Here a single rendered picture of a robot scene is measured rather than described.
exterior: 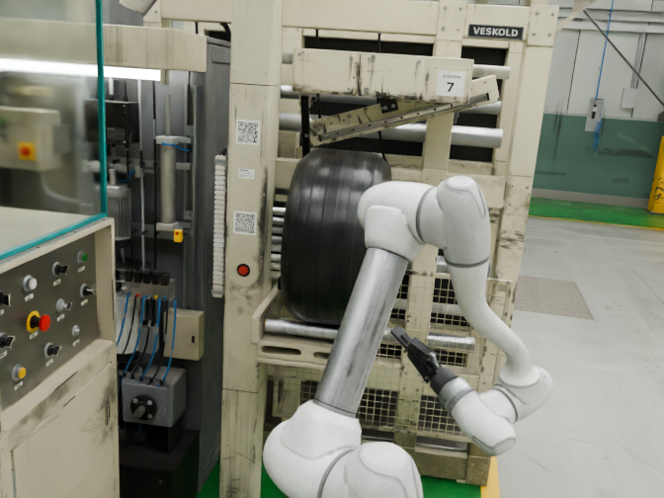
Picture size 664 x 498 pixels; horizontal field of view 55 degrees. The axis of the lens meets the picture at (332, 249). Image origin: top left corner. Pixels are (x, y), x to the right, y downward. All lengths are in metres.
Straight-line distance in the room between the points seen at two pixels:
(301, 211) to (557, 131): 9.61
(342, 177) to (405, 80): 0.48
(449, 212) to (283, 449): 0.62
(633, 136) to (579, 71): 1.38
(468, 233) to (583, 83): 10.07
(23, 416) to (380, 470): 0.83
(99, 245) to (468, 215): 1.06
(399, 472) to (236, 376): 1.08
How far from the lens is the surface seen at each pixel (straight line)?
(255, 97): 2.01
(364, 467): 1.29
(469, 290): 1.45
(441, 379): 1.73
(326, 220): 1.82
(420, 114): 2.34
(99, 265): 1.93
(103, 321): 1.98
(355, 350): 1.41
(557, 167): 11.33
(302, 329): 2.04
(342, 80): 2.22
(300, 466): 1.40
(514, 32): 2.54
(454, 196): 1.35
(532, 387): 1.73
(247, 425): 2.33
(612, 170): 11.48
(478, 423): 1.66
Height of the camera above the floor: 1.68
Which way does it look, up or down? 15 degrees down
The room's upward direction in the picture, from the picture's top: 4 degrees clockwise
